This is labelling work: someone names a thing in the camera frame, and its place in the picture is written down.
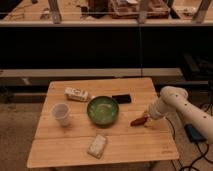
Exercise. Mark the white lying bottle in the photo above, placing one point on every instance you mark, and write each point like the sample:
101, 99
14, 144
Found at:
77, 94

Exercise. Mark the green bowl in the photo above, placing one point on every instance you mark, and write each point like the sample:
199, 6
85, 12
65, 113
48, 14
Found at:
103, 110

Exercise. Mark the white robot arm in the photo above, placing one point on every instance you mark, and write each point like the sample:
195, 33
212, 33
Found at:
176, 98

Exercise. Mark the wooden table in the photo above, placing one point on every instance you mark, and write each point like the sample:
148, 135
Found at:
57, 146

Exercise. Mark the black smartphone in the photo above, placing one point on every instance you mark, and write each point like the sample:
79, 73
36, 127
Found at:
122, 99

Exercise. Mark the translucent plastic cup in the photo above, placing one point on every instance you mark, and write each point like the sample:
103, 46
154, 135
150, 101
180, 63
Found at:
60, 112

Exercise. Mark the black power box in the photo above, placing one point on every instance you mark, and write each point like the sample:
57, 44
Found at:
193, 134

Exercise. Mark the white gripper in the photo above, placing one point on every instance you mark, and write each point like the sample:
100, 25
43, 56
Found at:
149, 120

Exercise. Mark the wooden tray with clutter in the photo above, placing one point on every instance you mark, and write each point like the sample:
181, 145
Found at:
130, 9

